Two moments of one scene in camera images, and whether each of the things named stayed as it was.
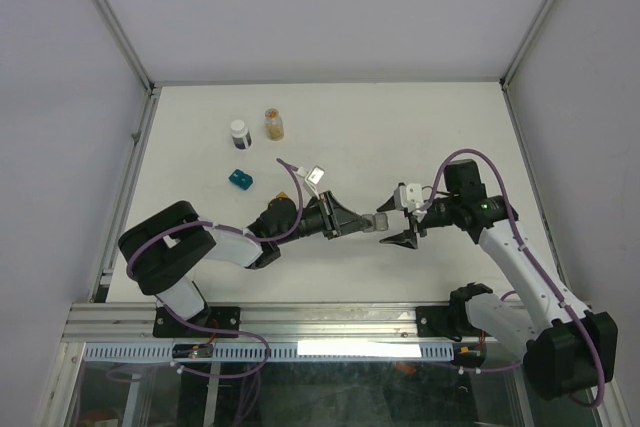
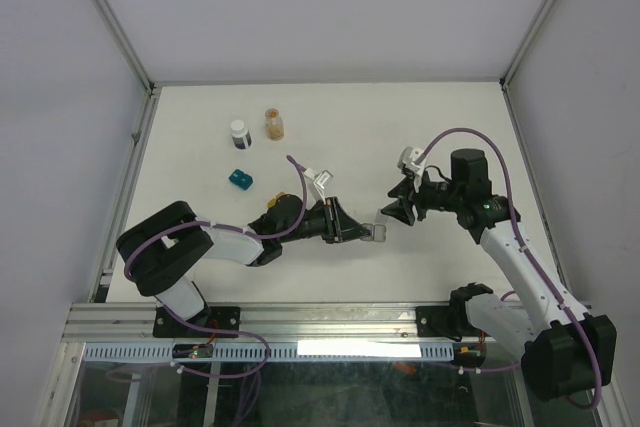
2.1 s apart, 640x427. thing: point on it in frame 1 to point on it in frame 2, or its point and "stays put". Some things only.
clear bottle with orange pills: x=274 y=124 stays put
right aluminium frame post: x=540 y=16 stays put
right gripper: x=407 y=238 to x=401 y=208
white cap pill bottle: x=241 y=135 stays put
